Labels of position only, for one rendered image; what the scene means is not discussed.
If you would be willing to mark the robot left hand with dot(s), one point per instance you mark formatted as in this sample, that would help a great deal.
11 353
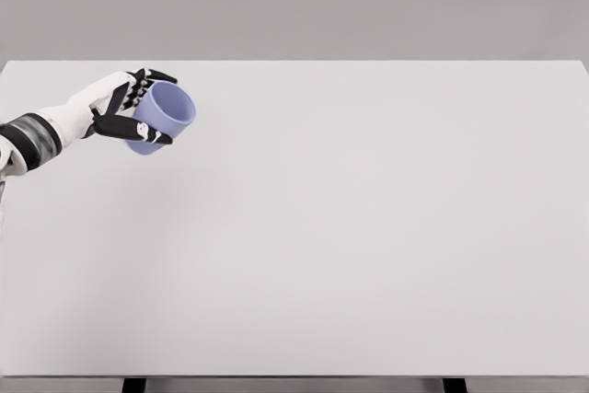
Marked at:
99 96

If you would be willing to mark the lavender blue cup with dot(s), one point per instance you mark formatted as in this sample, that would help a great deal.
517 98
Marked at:
168 112

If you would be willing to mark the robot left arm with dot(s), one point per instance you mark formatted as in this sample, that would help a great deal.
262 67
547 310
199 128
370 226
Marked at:
32 135

